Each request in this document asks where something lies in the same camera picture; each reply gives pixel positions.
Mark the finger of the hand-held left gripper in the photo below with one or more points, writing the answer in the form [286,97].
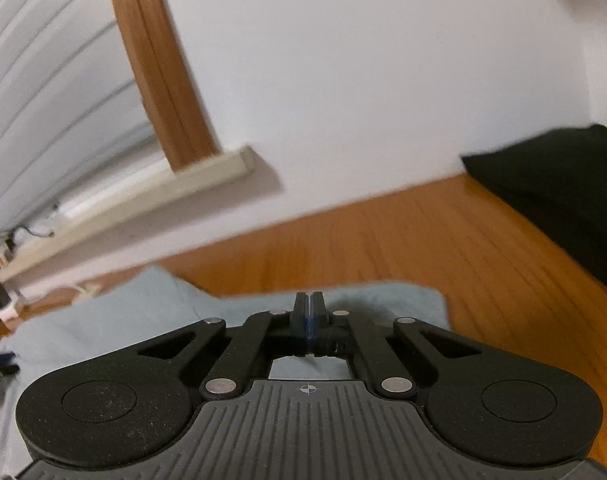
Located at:
[0,372]
[0,358]

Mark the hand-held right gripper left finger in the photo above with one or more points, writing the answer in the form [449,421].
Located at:
[302,322]

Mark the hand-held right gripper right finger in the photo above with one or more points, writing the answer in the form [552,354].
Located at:
[316,322]

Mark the grey hoodie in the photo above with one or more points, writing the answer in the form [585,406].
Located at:
[133,310]

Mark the white power strip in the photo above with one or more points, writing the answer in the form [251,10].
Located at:
[13,310]

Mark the small carton with orange picture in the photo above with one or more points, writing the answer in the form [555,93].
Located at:
[2,257]

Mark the cream window sill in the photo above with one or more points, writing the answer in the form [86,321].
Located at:
[133,205]

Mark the white window shutter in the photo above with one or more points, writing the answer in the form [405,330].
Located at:
[43,85]

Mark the wooden window frame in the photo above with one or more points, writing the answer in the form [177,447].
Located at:
[158,60]

